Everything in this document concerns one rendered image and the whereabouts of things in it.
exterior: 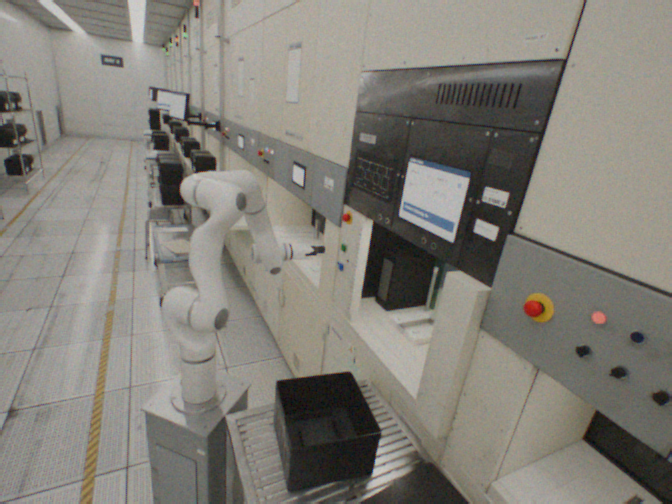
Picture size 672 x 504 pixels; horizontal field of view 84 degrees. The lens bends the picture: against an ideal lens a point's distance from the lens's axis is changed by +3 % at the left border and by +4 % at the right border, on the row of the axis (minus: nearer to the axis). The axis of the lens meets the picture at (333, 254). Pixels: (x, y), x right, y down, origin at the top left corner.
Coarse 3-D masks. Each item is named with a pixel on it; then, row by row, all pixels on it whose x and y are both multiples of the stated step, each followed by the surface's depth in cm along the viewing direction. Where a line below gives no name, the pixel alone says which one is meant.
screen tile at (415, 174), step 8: (416, 168) 123; (416, 176) 124; (424, 176) 120; (432, 176) 117; (424, 184) 120; (408, 192) 128; (416, 192) 124; (424, 192) 121; (416, 200) 124; (424, 200) 121
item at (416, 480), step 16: (432, 464) 109; (400, 480) 103; (416, 480) 104; (432, 480) 104; (448, 480) 105; (384, 496) 98; (400, 496) 99; (416, 496) 99; (432, 496) 100; (448, 496) 101
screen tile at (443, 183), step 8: (440, 176) 114; (440, 184) 114; (448, 184) 111; (456, 184) 108; (464, 184) 105; (448, 192) 111; (456, 192) 108; (432, 200) 117; (440, 200) 114; (448, 200) 111; (456, 200) 108; (432, 208) 118; (440, 208) 114; (448, 208) 111; (456, 208) 109; (456, 216) 109
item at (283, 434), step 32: (288, 384) 126; (320, 384) 131; (352, 384) 131; (288, 416) 131; (320, 416) 132; (352, 416) 131; (288, 448) 104; (320, 448) 103; (352, 448) 108; (288, 480) 106; (320, 480) 109
